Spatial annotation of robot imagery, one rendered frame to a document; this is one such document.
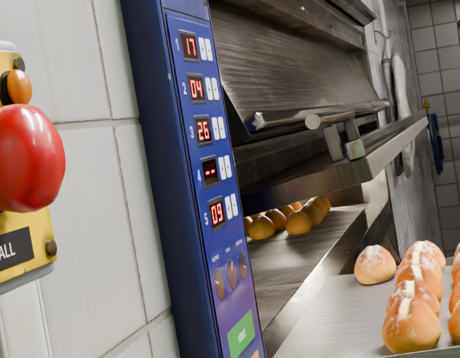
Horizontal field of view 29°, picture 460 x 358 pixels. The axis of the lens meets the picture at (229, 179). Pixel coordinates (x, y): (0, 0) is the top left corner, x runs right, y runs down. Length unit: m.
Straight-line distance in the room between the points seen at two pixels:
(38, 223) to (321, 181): 0.57
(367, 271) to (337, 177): 0.52
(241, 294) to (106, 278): 0.23
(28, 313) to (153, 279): 0.23
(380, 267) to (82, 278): 0.90
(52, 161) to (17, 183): 0.02
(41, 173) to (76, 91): 0.29
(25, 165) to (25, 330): 0.16
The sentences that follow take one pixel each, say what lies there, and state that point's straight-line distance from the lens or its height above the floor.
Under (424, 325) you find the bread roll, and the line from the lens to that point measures 1.01.
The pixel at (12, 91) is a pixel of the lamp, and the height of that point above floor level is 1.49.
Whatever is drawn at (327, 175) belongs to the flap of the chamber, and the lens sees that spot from 0.91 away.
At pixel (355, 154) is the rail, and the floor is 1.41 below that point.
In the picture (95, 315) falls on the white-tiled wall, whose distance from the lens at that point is 0.59.
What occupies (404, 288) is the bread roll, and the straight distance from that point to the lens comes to 1.12.
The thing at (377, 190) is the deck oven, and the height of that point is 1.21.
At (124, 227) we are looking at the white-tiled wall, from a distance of 0.65.
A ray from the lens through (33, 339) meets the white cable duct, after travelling 0.47.
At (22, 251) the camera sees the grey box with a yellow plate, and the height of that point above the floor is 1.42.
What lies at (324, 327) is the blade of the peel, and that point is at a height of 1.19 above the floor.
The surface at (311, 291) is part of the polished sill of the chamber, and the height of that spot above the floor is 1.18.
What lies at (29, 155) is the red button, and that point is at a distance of 0.32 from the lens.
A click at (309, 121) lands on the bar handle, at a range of 0.93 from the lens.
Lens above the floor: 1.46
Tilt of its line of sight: 3 degrees down
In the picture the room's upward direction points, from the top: 9 degrees counter-clockwise
